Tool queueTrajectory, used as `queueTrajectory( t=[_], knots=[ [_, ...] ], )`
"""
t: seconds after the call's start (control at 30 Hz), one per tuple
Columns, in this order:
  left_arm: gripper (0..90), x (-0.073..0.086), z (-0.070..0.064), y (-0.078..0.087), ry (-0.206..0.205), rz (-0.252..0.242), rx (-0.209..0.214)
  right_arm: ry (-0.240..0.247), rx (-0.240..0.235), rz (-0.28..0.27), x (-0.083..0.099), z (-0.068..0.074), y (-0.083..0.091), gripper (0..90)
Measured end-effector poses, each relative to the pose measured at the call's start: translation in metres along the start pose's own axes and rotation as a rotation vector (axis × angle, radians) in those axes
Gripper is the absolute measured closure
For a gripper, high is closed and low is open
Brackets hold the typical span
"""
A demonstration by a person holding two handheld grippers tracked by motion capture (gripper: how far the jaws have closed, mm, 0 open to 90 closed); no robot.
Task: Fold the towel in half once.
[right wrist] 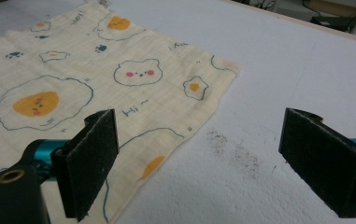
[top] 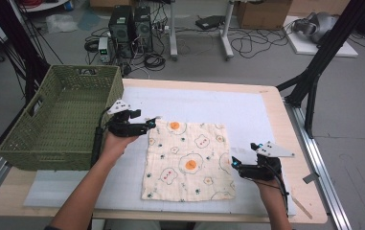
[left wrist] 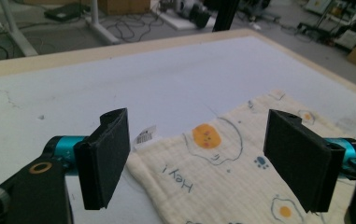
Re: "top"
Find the person's right hand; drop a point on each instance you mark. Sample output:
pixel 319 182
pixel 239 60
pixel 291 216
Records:
pixel 268 188

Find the person's grey pants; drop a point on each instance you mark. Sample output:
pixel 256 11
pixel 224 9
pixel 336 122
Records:
pixel 170 226

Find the small grey power supply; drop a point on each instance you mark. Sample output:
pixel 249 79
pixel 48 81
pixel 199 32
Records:
pixel 103 49

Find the person's left hand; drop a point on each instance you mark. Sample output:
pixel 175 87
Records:
pixel 116 147

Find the white grid mat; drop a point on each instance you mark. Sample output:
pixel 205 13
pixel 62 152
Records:
pixel 202 102

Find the round white table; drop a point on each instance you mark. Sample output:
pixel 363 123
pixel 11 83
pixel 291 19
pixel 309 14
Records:
pixel 47 5

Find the slim black computer tower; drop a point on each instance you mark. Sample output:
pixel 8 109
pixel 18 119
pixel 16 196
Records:
pixel 143 28

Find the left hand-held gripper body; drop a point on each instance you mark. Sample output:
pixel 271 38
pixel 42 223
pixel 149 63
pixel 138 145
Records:
pixel 124 126

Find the long aluminium rail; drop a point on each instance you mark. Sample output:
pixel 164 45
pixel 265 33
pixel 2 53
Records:
pixel 320 172

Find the grey tape piece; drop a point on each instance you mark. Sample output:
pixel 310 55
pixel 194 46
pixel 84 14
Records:
pixel 311 178

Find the clear plastic bag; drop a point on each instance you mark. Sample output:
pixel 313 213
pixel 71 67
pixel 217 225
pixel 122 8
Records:
pixel 60 24

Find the white floor board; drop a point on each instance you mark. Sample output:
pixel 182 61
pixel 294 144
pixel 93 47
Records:
pixel 304 48

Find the flat black box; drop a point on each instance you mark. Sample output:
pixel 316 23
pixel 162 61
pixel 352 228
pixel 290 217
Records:
pixel 210 21

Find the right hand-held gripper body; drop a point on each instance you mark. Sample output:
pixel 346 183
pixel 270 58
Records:
pixel 274 150

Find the green woven basket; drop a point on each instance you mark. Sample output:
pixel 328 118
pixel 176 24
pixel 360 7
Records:
pixel 68 121

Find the grey rounded device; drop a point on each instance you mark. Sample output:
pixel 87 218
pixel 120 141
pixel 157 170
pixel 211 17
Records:
pixel 320 25

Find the cream cloth with egg print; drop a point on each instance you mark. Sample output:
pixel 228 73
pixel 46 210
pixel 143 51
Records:
pixel 186 159

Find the white desk frame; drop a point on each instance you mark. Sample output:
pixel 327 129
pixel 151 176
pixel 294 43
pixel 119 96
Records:
pixel 226 41

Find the black metal stand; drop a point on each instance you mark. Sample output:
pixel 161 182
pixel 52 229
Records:
pixel 323 54

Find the large black computer tower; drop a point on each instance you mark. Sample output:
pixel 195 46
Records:
pixel 121 28

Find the brown cardboard box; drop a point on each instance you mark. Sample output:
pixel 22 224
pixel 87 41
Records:
pixel 263 14

